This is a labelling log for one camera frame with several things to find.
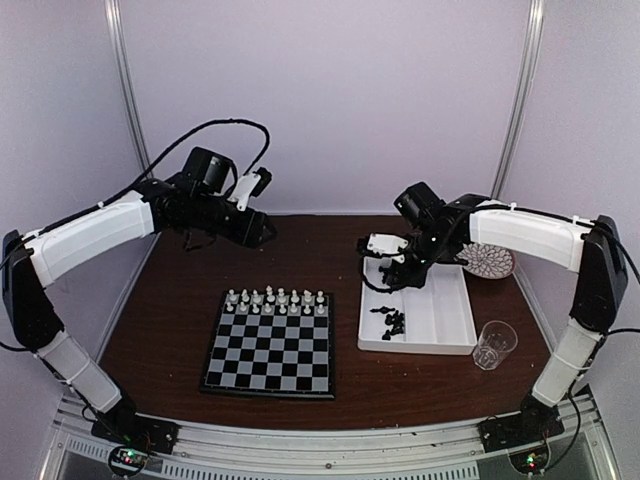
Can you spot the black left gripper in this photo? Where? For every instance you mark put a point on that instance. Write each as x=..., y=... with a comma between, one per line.
x=248, y=234

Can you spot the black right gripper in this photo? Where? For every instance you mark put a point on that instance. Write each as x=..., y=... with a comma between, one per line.
x=406, y=278

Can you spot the white plastic compartment tray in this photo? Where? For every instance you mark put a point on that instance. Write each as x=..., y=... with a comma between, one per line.
x=438, y=318

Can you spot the black white chess board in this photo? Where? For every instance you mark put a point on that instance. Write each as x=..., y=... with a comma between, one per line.
x=277, y=356

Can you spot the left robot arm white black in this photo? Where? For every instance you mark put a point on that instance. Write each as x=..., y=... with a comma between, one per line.
x=191, y=199

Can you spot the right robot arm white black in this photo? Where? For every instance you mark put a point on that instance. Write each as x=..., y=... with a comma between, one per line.
x=589, y=248

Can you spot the black chess pieces pile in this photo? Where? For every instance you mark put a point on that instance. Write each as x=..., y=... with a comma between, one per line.
x=394, y=320

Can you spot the white chess pieces row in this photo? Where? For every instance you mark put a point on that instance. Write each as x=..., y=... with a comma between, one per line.
x=271, y=301

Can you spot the patterned ceramic plate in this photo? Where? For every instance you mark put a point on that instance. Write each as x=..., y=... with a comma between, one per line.
x=488, y=261

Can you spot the clear drinking glass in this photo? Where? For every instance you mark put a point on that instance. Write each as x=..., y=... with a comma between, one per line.
x=496, y=341

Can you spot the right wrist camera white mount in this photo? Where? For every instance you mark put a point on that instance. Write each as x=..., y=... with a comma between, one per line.
x=378, y=245

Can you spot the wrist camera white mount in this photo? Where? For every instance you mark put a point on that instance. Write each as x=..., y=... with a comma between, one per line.
x=250, y=185
x=378, y=245

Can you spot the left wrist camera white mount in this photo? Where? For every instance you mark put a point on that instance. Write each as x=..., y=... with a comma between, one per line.
x=250, y=185

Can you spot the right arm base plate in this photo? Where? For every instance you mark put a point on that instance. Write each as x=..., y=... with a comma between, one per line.
x=507, y=432

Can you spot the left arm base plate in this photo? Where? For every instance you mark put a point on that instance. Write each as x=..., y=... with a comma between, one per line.
x=147, y=434

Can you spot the front aluminium rail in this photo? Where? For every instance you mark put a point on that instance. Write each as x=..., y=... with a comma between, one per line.
x=451, y=450

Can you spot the left aluminium frame post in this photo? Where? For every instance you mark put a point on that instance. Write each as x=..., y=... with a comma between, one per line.
x=116, y=33

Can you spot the aluminium frame post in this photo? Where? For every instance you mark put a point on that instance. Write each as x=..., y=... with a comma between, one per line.
x=527, y=70
x=116, y=33

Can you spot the right aluminium frame post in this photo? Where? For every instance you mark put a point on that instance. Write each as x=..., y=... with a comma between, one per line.
x=527, y=70

